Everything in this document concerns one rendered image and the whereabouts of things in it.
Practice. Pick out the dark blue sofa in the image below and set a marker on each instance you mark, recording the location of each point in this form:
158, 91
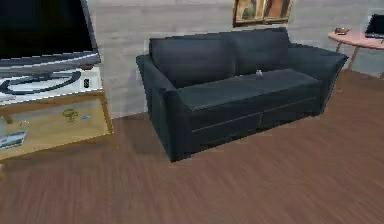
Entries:
233, 96

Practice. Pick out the small grey object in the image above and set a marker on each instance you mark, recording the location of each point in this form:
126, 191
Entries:
259, 73

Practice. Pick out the small black box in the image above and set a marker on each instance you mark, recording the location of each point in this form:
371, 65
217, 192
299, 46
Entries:
86, 83

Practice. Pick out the green small object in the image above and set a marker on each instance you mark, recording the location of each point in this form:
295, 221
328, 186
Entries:
70, 115

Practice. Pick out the gold framed painting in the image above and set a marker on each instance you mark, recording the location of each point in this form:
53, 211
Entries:
261, 10

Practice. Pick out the light wooden television stand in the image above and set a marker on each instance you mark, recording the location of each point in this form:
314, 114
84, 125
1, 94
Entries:
56, 123

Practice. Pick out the small brown bowl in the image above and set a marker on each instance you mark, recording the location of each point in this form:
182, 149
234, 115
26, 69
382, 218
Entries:
341, 31

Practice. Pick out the black flat television set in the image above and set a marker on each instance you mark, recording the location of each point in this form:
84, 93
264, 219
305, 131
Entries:
40, 30

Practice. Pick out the pink round table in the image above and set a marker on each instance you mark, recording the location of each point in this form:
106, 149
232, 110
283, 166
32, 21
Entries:
356, 39

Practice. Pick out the white blue book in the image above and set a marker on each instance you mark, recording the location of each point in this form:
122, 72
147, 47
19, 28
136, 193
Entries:
12, 139

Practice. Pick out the black laptop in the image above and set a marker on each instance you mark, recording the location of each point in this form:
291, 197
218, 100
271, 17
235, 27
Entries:
376, 26

